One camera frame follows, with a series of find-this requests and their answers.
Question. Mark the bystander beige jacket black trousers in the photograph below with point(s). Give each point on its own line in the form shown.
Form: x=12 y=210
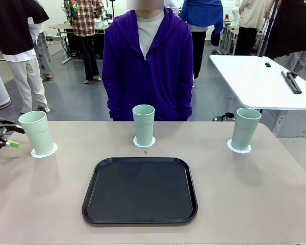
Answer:
x=252 y=12

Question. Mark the black kettle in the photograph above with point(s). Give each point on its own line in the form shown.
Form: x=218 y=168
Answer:
x=229 y=117

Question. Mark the person's right forearm purple sleeve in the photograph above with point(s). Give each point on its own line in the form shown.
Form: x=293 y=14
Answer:
x=113 y=102

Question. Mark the wooden desk with metal legs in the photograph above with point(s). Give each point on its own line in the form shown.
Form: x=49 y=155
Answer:
x=61 y=26

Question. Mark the pale green plastic cup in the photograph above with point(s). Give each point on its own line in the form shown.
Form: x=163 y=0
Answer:
x=143 y=127
x=38 y=135
x=244 y=130

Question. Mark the person in purple hoodie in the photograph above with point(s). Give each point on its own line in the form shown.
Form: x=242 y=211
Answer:
x=148 y=76

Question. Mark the black plastic serving tray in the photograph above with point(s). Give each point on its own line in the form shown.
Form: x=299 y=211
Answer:
x=140 y=191

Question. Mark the bystander black top white trousers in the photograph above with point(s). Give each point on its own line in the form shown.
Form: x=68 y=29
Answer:
x=12 y=25

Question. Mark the bystander in grey trousers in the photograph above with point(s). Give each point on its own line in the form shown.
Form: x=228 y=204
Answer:
x=44 y=56

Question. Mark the bystander in blue jacket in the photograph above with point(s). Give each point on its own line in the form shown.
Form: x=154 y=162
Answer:
x=201 y=12

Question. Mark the black folded tripod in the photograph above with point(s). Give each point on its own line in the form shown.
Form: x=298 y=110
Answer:
x=292 y=81

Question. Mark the black stand pole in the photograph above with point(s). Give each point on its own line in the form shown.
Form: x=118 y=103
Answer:
x=266 y=33

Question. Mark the white scalloped paper coaster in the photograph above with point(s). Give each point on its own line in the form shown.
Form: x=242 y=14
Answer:
x=242 y=151
x=54 y=149
x=136 y=143

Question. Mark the bystander in plaid shirt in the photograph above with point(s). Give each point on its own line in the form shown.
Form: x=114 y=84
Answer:
x=84 y=20

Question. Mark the white folding table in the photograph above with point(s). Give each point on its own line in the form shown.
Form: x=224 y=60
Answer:
x=257 y=81

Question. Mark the bystander in dark coat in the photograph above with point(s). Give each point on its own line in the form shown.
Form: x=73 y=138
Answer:
x=288 y=30

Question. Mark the person's left forearm purple sleeve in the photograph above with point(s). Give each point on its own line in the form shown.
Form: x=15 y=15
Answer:
x=186 y=102

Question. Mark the grey background desks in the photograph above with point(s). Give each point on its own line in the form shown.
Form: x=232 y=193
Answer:
x=230 y=33

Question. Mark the white mannequin figure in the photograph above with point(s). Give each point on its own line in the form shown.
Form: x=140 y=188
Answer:
x=235 y=14

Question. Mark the small black object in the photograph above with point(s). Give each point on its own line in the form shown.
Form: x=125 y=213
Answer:
x=267 y=64

